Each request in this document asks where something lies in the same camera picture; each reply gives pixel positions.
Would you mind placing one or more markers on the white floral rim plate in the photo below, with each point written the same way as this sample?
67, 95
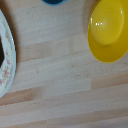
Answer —
9, 63

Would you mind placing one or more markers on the blue cup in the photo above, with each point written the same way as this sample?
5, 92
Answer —
53, 1

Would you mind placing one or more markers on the yellow plastic bowl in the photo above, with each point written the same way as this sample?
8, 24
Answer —
107, 28

